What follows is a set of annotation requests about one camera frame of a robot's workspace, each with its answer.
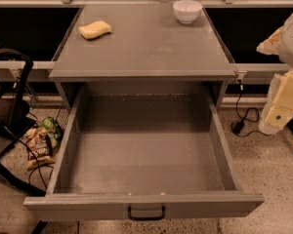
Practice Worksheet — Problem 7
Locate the black power adapter cable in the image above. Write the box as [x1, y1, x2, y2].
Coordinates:
[230, 78, 272, 138]

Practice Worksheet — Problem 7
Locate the grey drawer cabinet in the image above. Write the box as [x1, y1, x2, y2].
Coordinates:
[50, 2, 233, 105]

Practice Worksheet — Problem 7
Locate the black chair frame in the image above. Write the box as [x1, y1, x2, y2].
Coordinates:
[0, 48, 46, 196]

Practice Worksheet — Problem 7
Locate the brown snack bag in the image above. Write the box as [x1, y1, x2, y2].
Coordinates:
[25, 128, 55, 171]

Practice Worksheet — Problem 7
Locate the yellow sponge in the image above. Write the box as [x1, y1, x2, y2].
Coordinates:
[78, 20, 111, 40]

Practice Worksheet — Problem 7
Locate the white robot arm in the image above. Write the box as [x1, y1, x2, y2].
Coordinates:
[256, 13, 293, 135]

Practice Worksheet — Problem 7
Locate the grey top drawer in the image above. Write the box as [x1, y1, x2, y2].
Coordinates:
[24, 84, 264, 221]

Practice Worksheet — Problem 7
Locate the white bowl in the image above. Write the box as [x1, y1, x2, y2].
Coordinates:
[173, 0, 203, 24]

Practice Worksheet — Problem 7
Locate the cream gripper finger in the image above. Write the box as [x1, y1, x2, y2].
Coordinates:
[256, 27, 282, 56]

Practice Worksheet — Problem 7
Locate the green snack bag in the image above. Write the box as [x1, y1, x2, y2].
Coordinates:
[41, 116, 63, 149]

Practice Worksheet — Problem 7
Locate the black floor cable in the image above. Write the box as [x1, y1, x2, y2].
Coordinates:
[18, 136, 56, 190]

